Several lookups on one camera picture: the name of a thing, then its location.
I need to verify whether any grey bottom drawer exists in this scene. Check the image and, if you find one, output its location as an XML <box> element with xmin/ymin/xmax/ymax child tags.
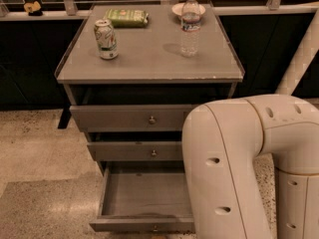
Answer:
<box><xmin>90</xmin><ymin>166</ymin><xmax>194</xmax><ymax>233</ymax></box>

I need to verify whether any grey drawer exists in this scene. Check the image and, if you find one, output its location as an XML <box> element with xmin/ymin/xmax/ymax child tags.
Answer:
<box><xmin>70</xmin><ymin>105</ymin><xmax>193</xmax><ymax>132</ymax></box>
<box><xmin>88</xmin><ymin>141</ymin><xmax>182</xmax><ymax>161</ymax></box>
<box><xmin>90</xmin><ymin>166</ymin><xmax>194</xmax><ymax>233</ymax></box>

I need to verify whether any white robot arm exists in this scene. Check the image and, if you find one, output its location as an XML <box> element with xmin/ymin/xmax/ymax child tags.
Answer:
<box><xmin>182</xmin><ymin>95</ymin><xmax>319</xmax><ymax>239</ymax></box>

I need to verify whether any grey top drawer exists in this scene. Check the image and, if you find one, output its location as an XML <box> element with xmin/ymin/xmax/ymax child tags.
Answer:
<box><xmin>70</xmin><ymin>105</ymin><xmax>193</xmax><ymax>132</ymax></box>

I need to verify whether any grey middle drawer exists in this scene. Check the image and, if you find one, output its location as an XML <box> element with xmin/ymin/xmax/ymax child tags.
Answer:
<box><xmin>88</xmin><ymin>141</ymin><xmax>182</xmax><ymax>161</ymax></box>

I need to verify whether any grey wooden drawer cabinet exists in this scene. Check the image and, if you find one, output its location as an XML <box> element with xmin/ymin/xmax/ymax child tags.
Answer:
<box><xmin>54</xmin><ymin>3</ymin><xmax>246</xmax><ymax>177</ymax></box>

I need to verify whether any green white soda can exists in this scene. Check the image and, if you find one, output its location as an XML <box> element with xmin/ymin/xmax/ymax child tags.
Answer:
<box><xmin>94</xmin><ymin>19</ymin><xmax>118</xmax><ymax>60</ymax></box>

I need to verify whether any clear plastic water bottle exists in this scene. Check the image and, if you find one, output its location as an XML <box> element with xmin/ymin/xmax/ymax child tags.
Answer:
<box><xmin>180</xmin><ymin>0</ymin><xmax>201</xmax><ymax>57</ymax></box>

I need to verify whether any green snack packet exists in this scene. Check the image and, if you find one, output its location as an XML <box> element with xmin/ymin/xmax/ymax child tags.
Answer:
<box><xmin>104</xmin><ymin>9</ymin><xmax>149</xmax><ymax>28</ymax></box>

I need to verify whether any small white bowl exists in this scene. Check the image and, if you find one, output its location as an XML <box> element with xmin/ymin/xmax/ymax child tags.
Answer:
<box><xmin>171</xmin><ymin>3</ymin><xmax>205</xmax><ymax>21</ymax></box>

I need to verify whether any grey metal railing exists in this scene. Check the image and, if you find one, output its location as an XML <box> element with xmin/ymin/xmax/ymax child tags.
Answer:
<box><xmin>0</xmin><ymin>0</ymin><xmax>319</xmax><ymax>22</ymax></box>

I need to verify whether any yellow black small object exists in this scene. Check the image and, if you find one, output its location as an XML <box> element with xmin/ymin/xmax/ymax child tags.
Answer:
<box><xmin>24</xmin><ymin>1</ymin><xmax>43</xmax><ymax>16</ymax></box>

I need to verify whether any white diagonal post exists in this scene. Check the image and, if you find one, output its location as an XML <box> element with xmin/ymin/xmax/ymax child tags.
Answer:
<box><xmin>276</xmin><ymin>10</ymin><xmax>319</xmax><ymax>95</ymax></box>

